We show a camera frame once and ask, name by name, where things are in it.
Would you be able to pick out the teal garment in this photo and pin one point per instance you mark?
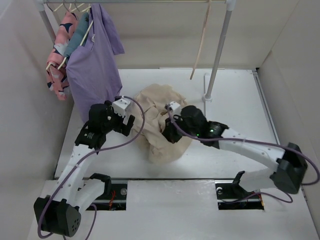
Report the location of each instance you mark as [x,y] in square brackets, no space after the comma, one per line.
[70,48]

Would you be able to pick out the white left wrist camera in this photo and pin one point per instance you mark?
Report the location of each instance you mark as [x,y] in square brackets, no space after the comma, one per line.
[121,106]

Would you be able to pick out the beige empty hanger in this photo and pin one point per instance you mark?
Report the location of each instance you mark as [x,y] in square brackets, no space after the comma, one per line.
[204,27]

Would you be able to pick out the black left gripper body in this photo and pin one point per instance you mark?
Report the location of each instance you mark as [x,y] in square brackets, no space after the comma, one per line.
[115,121]

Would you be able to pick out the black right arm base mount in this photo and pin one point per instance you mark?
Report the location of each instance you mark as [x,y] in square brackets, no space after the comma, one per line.
[231,197]

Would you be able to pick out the pink floral garment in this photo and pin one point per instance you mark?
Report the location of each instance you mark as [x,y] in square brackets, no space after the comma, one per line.
[56,78]

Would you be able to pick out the cream hanger under purple shirt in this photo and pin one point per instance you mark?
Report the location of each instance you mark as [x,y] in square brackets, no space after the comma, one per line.
[86,32]

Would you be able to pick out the metal clothes rack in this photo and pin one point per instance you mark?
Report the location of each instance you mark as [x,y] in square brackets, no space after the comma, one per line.
[41,6]

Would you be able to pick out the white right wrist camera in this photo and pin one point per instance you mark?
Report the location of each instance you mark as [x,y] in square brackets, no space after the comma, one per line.
[173,108]

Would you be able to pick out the beige trousers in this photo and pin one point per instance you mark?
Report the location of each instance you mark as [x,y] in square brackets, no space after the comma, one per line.
[153,100]

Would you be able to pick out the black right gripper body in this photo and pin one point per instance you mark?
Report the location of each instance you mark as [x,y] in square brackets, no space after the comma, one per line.
[192,130]

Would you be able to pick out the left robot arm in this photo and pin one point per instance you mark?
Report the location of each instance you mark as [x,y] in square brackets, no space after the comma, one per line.
[60,212]

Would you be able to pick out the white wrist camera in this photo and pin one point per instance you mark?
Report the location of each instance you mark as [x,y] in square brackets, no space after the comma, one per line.
[121,106]
[173,108]

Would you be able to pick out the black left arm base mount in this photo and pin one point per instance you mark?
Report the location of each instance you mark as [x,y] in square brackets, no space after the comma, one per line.
[116,200]

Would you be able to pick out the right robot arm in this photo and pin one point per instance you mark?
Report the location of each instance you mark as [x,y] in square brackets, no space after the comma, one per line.
[284,168]

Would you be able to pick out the purple t-shirt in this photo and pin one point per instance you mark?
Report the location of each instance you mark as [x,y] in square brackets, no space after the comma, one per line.
[92,71]

